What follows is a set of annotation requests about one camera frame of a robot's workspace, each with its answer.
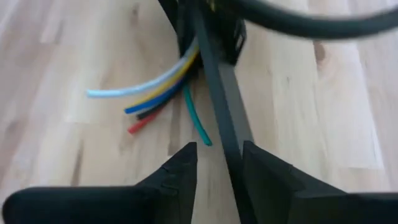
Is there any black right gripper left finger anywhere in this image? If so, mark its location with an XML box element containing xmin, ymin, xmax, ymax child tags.
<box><xmin>1</xmin><ymin>142</ymin><xmax>198</xmax><ymax>224</ymax></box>

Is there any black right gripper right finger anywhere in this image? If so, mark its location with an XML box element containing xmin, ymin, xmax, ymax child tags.
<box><xmin>242</xmin><ymin>140</ymin><xmax>398</xmax><ymax>224</ymax></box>

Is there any black thin cable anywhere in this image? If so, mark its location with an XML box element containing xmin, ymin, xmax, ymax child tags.
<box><xmin>136</xmin><ymin>99</ymin><xmax>170</xmax><ymax>121</ymax></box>

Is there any multicoloured cable bundle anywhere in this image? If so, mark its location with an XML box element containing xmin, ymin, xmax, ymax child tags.
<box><xmin>124</xmin><ymin>77</ymin><xmax>187</xmax><ymax>114</ymax></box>

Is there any bundle of coloured cables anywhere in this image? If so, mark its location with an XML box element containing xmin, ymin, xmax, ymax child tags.
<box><xmin>86</xmin><ymin>39</ymin><xmax>200</xmax><ymax>99</ymax></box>

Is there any black duct cover strip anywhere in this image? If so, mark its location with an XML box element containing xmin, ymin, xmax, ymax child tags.
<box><xmin>190</xmin><ymin>0</ymin><xmax>259</xmax><ymax>224</ymax></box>

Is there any green cable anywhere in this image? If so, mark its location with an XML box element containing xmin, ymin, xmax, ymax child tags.
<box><xmin>182</xmin><ymin>83</ymin><xmax>213</xmax><ymax>147</ymax></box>

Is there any black right camera cable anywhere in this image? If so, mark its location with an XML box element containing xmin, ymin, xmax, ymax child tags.
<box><xmin>214</xmin><ymin>0</ymin><xmax>398</xmax><ymax>40</ymax></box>

